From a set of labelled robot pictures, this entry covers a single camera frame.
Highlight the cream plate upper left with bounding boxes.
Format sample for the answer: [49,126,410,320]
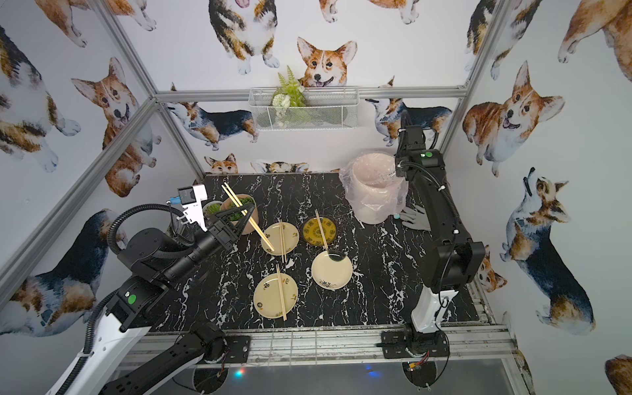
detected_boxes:
[261,222,300,256]

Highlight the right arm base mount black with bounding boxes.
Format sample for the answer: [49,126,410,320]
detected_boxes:
[376,330,450,359]

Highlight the cream plate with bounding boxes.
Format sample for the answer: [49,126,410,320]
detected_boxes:
[253,273,299,319]
[261,222,300,256]

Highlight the white bin with plastic bag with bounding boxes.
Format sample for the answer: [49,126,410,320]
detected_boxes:
[338,152,408,225]

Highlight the aluminium front rail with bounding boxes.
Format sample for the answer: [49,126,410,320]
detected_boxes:
[127,323,524,369]

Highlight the tan pot green plant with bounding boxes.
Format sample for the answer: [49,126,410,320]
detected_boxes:
[220,193,261,235]

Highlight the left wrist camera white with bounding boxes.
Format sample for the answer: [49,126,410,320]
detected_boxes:
[168,184,207,231]

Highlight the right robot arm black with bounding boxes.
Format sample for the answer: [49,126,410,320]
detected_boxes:
[395,110,486,336]

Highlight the white wire wall basket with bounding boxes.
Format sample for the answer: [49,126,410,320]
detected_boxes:
[249,87,360,131]

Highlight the grey glove blue cuff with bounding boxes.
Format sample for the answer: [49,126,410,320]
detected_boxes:
[395,205,431,231]

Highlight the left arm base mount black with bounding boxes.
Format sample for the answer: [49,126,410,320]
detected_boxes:
[194,335,252,365]

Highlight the yellow patterned dark-rimmed plate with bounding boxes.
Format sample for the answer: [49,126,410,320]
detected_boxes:
[301,217,337,247]

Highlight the green fern white flower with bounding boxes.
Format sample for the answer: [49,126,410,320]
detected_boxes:
[272,67,307,122]

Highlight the cream plate chipped right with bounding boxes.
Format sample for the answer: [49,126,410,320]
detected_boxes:
[311,250,353,291]

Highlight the cream plate front left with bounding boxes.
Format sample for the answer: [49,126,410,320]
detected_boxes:
[253,273,299,319]

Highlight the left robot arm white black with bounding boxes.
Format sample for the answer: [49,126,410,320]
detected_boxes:
[49,203,254,394]

